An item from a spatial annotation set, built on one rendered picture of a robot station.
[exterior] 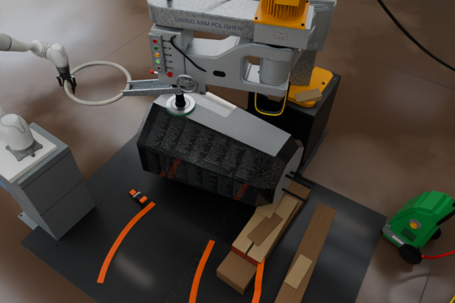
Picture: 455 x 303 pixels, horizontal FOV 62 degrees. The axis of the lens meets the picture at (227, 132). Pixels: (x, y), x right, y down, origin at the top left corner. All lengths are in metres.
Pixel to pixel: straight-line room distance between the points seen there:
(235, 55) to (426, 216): 1.71
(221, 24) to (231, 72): 0.34
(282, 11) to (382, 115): 2.48
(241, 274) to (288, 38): 1.69
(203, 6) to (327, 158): 2.07
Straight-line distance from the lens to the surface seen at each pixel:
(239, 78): 2.43
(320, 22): 2.81
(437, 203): 3.05
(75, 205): 3.29
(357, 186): 3.65
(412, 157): 4.07
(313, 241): 3.11
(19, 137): 2.77
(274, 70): 2.34
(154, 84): 2.90
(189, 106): 2.84
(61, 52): 2.93
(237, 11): 2.24
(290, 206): 3.09
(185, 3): 2.31
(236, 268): 2.93
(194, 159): 2.77
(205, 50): 2.44
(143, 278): 3.08
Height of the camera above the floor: 2.84
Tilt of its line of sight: 48 degrees down
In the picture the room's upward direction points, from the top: 1 degrees clockwise
